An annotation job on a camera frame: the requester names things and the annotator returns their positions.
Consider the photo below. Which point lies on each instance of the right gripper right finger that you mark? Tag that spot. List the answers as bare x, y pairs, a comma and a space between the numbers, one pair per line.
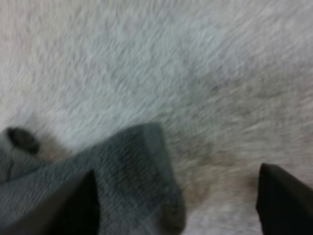
286, 200

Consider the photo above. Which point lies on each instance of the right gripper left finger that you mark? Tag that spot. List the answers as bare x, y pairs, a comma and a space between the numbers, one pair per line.
66, 210

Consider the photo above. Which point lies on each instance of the grey-green towel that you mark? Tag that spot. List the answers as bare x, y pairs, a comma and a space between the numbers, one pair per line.
132, 171

